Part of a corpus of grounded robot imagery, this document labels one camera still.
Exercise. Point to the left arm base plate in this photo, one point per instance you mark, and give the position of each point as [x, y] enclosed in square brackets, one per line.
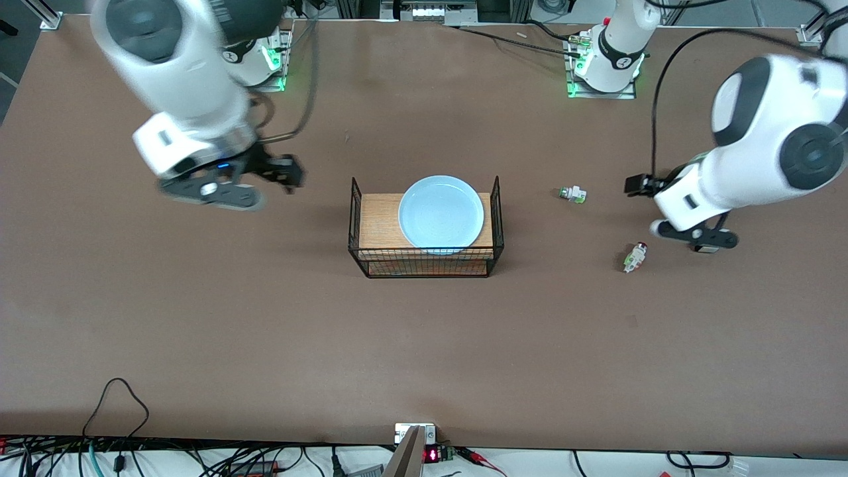
[626, 95]

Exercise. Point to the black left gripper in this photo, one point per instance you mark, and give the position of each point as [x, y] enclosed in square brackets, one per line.
[663, 182]

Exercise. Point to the grey metal bar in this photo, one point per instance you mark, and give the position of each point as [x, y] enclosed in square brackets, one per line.
[405, 460]

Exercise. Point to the white metal bracket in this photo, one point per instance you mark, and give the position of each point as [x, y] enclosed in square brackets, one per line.
[404, 432]

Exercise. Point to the aluminium frame crossbar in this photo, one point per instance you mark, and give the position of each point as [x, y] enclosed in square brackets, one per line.
[430, 10]

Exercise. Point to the red and black clip leads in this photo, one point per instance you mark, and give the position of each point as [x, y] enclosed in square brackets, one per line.
[480, 458]

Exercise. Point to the green push button switch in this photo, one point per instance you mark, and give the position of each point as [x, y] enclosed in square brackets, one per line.
[573, 194]

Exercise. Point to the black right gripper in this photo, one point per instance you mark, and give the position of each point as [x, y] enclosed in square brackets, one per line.
[263, 163]

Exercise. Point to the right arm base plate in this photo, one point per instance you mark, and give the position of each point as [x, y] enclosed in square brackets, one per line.
[283, 66]

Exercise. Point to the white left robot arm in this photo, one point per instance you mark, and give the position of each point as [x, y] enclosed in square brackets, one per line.
[768, 132]

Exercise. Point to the red LED display board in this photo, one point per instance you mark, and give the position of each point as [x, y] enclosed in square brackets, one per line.
[434, 454]

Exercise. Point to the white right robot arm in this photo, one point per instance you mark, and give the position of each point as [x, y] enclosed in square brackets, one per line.
[179, 66]

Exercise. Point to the light blue round plate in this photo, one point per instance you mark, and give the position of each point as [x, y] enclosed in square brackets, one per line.
[440, 212]

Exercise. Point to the red push button switch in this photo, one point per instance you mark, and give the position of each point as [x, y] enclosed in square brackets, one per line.
[635, 257]

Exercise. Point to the aluminium frame profile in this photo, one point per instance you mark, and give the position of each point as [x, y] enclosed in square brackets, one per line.
[50, 14]
[809, 33]

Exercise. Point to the wooden shelf board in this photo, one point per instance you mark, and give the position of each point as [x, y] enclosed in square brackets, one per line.
[430, 268]
[377, 225]

